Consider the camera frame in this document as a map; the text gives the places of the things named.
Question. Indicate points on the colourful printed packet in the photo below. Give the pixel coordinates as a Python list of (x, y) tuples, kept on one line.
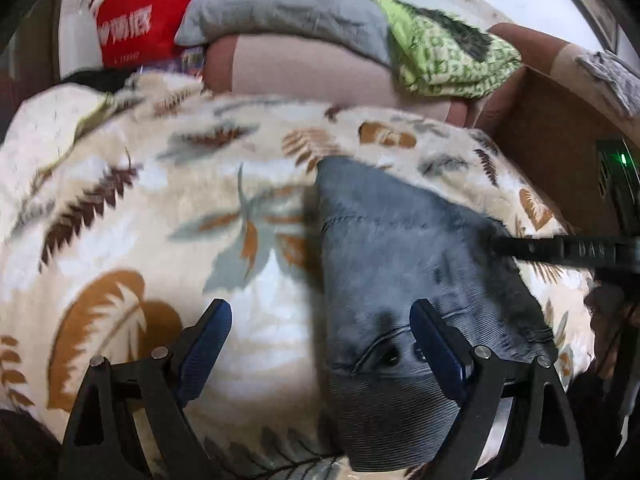
[(190, 57)]

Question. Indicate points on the beige leaf print blanket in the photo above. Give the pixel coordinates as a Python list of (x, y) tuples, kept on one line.
[(150, 185)]

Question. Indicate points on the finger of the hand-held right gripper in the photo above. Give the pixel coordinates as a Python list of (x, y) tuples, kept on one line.
[(565, 252)]

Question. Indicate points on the green patterned cloth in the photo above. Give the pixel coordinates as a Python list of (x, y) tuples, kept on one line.
[(440, 60)]

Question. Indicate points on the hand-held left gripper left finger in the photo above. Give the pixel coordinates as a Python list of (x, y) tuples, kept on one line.
[(207, 345)]

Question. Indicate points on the grey pillow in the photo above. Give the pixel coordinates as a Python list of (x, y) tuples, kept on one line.
[(290, 5)]

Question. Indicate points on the brown cardboard board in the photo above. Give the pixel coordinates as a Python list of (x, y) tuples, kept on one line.
[(555, 150)]

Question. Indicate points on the red shopping bag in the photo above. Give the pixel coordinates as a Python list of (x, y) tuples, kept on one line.
[(145, 15)]

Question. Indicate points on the grey knitted cloth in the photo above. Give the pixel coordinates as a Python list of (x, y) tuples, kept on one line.
[(612, 80)]

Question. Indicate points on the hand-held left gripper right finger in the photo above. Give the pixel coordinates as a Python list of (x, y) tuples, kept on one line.
[(437, 350)]

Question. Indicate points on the pink brown bolster cushion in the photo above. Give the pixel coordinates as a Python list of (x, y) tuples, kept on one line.
[(310, 70)]

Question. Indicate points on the blue denim pants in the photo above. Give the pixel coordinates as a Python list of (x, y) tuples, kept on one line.
[(390, 260)]

